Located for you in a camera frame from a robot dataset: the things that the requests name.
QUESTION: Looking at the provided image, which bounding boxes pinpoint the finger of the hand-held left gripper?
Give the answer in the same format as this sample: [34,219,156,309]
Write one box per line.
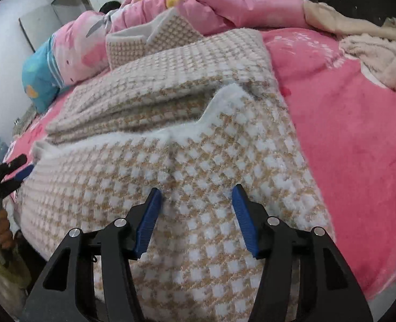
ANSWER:
[3,164,35,190]
[2,154,28,173]

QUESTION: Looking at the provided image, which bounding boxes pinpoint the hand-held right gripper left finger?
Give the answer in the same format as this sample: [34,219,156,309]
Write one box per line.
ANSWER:
[20,188,165,322]

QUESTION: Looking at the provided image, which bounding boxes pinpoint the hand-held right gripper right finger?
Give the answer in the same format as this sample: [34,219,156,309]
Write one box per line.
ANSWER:
[231,184,374,322]

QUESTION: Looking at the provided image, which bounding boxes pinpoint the beige houndstooth coat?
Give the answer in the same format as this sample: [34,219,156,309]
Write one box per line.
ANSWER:
[13,8,334,322]

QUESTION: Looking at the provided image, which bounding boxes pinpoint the grey patterned cloth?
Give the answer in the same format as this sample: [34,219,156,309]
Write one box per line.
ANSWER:
[12,105,39,133]

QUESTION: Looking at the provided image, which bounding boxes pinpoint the pink floral bed blanket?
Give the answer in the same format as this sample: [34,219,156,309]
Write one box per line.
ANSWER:
[3,28,396,301]

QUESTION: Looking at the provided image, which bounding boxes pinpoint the white leaning board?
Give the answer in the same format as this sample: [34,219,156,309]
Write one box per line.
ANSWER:
[18,5,66,44]

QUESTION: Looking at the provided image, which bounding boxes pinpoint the fluffy beige garment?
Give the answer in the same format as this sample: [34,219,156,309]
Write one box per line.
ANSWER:
[339,34,396,99]

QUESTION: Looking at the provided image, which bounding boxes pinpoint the pink and blue cartoon quilt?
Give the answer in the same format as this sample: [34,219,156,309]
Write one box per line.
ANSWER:
[22,0,307,113]

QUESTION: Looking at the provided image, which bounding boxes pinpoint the cream cloth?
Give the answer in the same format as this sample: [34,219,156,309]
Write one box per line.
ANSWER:
[303,0,383,39]

